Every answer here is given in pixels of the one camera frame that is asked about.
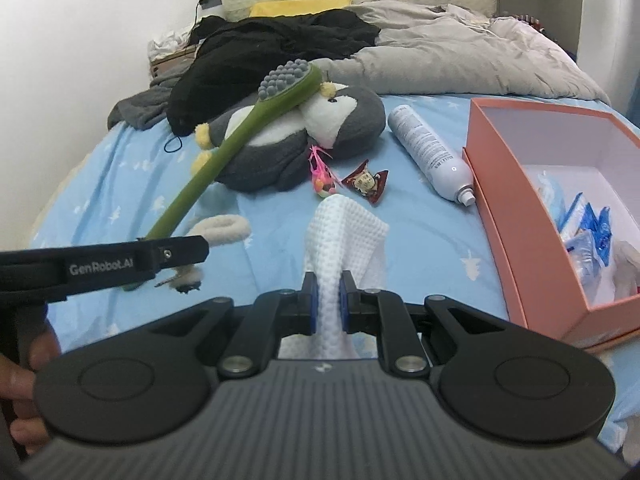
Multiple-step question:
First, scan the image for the blue white plastic packet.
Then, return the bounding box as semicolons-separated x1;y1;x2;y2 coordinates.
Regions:
560;200;613;267

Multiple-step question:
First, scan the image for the wooden nightstand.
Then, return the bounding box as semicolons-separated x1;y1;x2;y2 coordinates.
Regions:
150;47;198;81

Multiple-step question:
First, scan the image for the green long-handled massage brush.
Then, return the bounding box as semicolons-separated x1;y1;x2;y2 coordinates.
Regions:
122;58;321;292

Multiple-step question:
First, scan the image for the white waffle towel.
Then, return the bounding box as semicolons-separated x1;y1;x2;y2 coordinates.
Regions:
302;196;391;361

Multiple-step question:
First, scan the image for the light blue bed sheet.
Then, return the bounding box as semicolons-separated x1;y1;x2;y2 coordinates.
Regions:
27;92;640;461

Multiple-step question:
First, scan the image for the dark grey cloth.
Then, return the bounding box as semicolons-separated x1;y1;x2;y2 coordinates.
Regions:
107;72;186;131

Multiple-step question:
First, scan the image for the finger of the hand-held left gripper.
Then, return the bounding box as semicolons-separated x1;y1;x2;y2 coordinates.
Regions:
144;234;210;275

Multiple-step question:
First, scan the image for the black clothing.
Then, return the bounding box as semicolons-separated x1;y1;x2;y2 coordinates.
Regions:
166;8;381;137

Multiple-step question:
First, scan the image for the grey duvet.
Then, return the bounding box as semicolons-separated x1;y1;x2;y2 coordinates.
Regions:
310;1;611;106

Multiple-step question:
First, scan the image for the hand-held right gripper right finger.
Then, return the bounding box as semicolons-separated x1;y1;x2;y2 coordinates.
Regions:
339;270;506;377

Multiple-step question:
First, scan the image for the pink tasselled small toy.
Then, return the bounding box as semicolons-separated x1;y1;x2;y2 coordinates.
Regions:
309;145;338;196

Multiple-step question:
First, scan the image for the white crumpled cloth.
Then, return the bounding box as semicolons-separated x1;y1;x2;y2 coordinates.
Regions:
147;32;193;61

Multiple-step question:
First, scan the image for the white spray bottle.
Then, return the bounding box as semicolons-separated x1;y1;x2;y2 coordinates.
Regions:
387;105;477;207

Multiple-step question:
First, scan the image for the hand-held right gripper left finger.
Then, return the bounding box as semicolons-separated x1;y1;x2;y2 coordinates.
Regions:
145;271;319;379

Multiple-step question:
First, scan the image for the fluffy hair clip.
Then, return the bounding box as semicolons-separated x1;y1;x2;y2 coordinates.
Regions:
155;265;203;294

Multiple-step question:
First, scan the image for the red figure print wrapper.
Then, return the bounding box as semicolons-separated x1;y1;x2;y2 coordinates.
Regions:
341;160;390;206

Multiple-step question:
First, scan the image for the grey penguin plush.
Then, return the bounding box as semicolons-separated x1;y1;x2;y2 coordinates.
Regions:
194;80;387;193

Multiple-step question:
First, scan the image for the white fluffy scrunchie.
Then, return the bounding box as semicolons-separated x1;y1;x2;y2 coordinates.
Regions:
187;214;252;247

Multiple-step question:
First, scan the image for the yellow pillow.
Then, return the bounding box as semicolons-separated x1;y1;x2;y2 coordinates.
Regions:
249;0;352;18

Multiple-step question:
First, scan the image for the person's left hand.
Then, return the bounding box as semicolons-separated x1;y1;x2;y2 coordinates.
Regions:
0;317;63;443

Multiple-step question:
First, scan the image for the clear plastic wrapper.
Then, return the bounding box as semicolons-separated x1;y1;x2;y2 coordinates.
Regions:
566;246;602;287

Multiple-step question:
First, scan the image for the light blue plastic bag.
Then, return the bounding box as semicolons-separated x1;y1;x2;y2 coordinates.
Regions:
535;170;571;223

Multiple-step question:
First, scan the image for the pink cardboard box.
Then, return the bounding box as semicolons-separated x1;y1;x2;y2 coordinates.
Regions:
461;98;640;348

